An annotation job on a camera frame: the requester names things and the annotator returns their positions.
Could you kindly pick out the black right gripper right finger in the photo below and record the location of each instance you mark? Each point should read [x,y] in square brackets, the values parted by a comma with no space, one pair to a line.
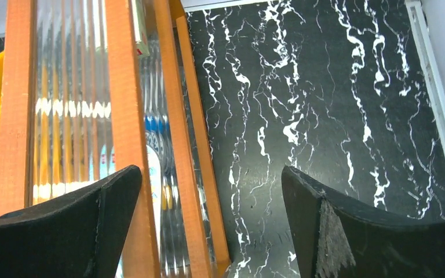
[335,235]

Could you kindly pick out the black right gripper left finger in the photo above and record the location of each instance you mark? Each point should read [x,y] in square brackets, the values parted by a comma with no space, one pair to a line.
[79,234]

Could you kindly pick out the orange wooden shelf rack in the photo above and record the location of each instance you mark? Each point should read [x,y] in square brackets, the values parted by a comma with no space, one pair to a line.
[140,247]

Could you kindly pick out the white box with red label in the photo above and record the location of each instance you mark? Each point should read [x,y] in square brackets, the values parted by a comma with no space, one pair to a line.
[140,34]

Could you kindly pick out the white aluminium frame rail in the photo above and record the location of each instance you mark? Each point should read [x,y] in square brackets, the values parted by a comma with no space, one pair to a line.
[428,64]

